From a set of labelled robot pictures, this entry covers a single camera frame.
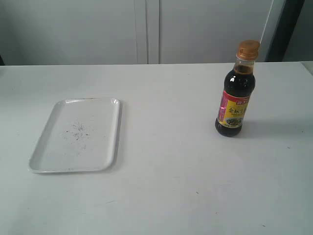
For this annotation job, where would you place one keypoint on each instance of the soy sauce bottle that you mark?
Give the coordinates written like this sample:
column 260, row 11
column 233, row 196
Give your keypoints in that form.
column 239, row 84

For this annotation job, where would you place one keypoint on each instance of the white rectangular tray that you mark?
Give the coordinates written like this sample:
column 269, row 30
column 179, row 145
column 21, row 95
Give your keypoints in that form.
column 80, row 135

